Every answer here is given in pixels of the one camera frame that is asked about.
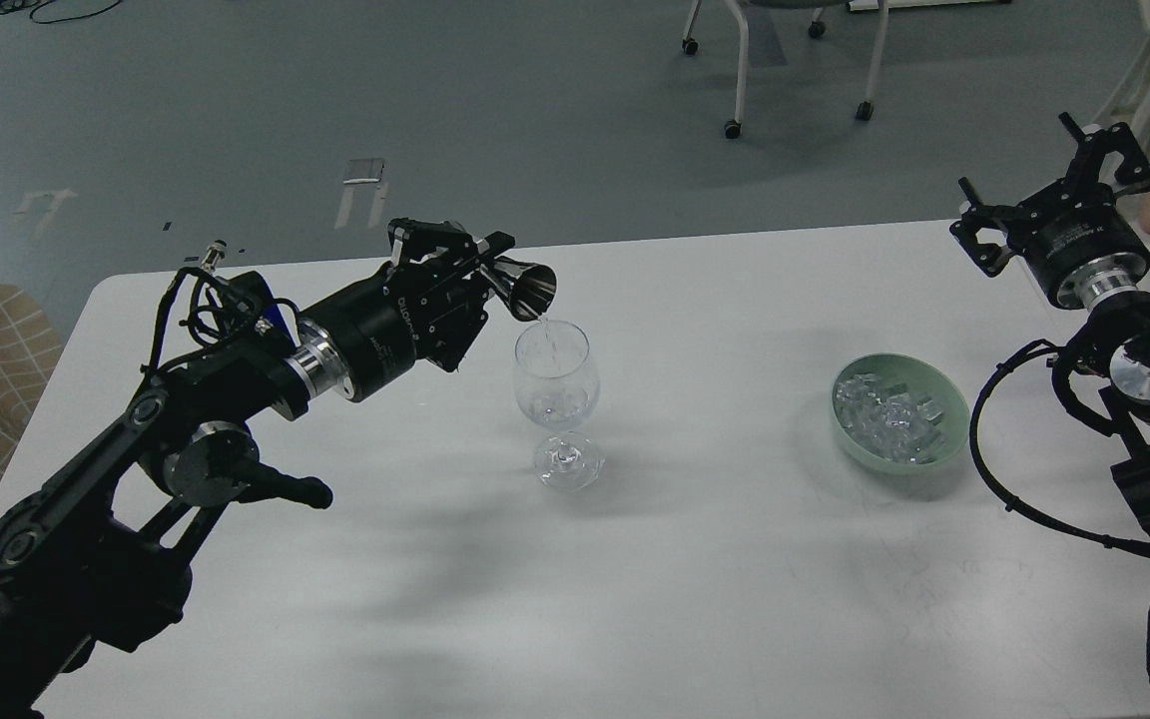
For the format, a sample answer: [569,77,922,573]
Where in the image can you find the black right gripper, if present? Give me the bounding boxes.
[949,112,1150,309]

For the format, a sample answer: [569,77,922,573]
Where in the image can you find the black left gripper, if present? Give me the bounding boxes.
[299,219,516,403]

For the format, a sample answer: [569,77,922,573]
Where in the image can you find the steel cocktail jigger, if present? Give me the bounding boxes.
[478,258,558,323]

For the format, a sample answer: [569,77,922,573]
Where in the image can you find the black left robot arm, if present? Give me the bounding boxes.
[0,219,558,718]

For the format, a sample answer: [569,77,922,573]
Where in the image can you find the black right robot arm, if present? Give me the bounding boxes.
[949,113,1150,560]

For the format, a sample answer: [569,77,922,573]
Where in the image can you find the clear wine glass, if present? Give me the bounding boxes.
[512,318,604,491]

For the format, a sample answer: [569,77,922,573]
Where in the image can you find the pile of clear ice cubes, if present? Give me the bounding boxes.
[834,372,946,465]

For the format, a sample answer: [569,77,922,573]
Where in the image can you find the silver floor plate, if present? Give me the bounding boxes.
[342,158,386,188]

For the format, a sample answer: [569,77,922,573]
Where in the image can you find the white rolling chair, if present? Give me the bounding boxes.
[712,1,894,140]

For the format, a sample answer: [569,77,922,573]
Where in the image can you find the green bowl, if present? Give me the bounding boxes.
[828,354,969,476]

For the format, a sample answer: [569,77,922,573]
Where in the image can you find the black floor cables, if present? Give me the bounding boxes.
[0,0,122,43]

